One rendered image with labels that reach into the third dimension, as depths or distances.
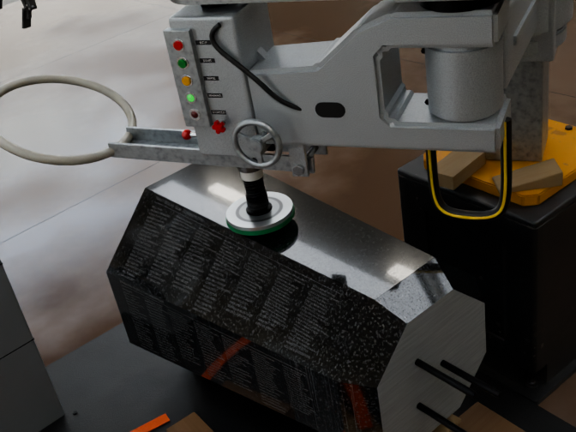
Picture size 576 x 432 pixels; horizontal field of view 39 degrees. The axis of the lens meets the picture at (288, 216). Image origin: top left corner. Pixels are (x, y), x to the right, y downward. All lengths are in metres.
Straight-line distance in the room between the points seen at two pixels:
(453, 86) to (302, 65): 0.40
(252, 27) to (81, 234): 2.46
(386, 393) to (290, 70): 0.90
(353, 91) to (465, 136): 0.30
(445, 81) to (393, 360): 0.74
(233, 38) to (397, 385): 1.03
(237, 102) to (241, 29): 0.20
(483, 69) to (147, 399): 1.90
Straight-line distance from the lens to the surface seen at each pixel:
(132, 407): 3.26
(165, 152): 2.50
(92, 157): 2.57
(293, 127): 2.21
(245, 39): 2.19
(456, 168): 2.72
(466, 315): 2.39
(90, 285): 4.04
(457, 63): 2.01
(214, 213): 2.67
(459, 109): 2.05
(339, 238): 2.43
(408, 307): 2.20
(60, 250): 4.39
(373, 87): 2.08
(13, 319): 3.04
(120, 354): 3.52
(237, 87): 2.21
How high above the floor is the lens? 2.16
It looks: 31 degrees down
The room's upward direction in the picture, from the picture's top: 10 degrees counter-clockwise
